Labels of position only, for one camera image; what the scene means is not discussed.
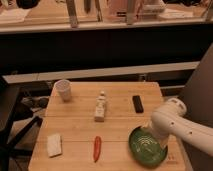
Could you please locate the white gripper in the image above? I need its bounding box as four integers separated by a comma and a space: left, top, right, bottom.
141, 120, 170, 149

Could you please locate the green ceramic bowl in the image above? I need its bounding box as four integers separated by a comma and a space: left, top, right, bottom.
128, 126, 168, 168

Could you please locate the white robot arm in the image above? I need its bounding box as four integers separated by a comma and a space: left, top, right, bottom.
145, 98, 213, 157

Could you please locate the black rectangular remote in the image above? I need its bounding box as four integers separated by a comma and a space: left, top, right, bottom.
132, 95, 144, 113

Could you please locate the white squeeze bottle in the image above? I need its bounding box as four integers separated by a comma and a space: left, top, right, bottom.
94, 91, 107, 122

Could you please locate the red chili pepper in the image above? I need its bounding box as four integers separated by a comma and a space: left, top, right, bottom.
93, 136, 102, 162

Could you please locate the white paper cup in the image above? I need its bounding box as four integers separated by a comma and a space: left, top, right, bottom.
55, 79, 71, 102

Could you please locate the black chair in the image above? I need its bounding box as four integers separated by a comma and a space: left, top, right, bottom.
0, 76, 43, 171

